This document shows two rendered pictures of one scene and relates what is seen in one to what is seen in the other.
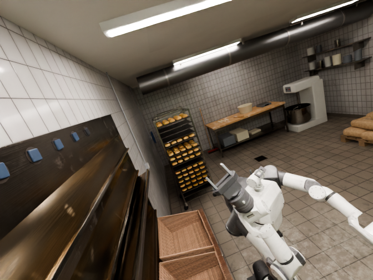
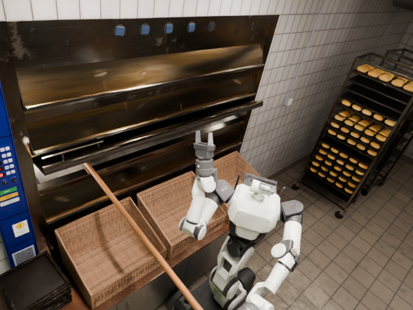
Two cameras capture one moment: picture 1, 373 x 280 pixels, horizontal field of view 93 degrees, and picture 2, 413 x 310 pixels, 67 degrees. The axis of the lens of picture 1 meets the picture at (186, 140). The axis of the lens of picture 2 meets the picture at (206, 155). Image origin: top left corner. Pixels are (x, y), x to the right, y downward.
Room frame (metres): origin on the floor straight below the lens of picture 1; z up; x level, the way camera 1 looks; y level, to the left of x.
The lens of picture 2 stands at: (-0.23, -1.01, 2.53)
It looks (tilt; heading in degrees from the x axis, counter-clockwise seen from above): 35 degrees down; 45
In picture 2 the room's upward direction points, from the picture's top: 12 degrees clockwise
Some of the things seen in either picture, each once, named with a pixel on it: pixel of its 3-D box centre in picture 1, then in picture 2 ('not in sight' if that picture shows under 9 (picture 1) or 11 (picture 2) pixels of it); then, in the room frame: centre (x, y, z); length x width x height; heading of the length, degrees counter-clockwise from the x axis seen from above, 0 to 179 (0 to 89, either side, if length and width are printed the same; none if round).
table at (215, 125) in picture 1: (246, 128); not in sight; (5.07, -1.83, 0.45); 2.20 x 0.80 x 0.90; 95
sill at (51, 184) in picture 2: not in sight; (163, 147); (0.88, 0.58, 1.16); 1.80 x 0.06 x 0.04; 5
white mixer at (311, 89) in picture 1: (302, 104); not in sight; (4.81, -3.45, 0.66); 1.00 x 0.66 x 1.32; 95
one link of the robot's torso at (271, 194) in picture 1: (254, 204); (252, 208); (0.96, -0.28, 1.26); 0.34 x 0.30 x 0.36; 128
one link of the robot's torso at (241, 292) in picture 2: not in sight; (228, 292); (1.05, -0.29, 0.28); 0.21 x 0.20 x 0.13; 6
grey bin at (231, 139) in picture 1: (226, 139); not in sight; (5.00, -1.13, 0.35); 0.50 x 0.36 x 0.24; 5
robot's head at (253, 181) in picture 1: (256, 180); (260, 189); (0.91, -0.31, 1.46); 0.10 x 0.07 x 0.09; 128
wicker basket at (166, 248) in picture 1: (184, 235); (232, 184); (1.51, 0.34, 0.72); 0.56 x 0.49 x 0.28; 7
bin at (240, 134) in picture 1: (238, 134); not in sight; (5.04, -1.55, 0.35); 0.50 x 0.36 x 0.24; 7
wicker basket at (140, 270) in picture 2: not in sight; (112, 246); (0.33, 0.24, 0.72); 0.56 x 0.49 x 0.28; 6
